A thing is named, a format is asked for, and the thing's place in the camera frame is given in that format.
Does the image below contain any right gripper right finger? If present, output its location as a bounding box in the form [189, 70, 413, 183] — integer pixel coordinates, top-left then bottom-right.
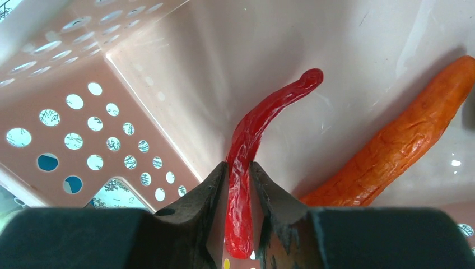
[249, 162, 474, 268]

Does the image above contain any pink plastic basket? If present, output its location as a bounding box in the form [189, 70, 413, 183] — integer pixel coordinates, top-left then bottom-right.
[1, 1, 474, 210]

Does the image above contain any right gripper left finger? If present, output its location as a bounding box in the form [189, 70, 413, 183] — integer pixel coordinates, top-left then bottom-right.
[1, 162, 228, 268]

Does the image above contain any red chili toy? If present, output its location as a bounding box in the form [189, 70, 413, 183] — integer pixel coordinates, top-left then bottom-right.
[224, 68, 324, 259]

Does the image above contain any orange carrot toy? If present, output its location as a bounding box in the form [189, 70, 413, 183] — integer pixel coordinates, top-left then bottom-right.
[300, 55, 474, 207]

